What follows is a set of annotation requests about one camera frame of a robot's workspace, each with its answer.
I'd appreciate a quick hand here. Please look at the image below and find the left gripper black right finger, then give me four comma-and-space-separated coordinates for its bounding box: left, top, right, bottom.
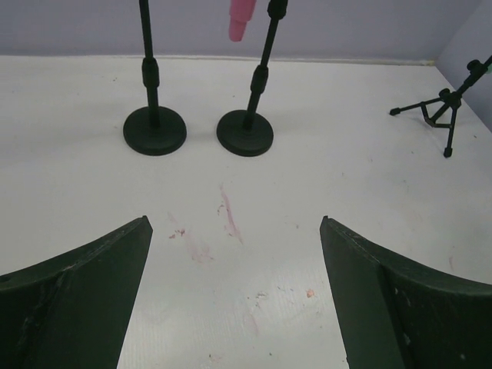
320, 217, 491, 368

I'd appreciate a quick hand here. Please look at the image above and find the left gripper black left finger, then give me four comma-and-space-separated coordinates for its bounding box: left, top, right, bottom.
1, 216, 153, 368

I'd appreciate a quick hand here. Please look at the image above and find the black mic stand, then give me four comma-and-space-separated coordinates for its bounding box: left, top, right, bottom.
123, 0, 188, 156
216, 1, 288, 157

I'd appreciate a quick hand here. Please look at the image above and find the black tripod with round mount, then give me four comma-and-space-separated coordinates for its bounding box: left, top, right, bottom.
389, 57, 491, 158

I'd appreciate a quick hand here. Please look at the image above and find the pink toy microphone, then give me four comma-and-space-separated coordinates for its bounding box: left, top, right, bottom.
228, 0, 256, 42

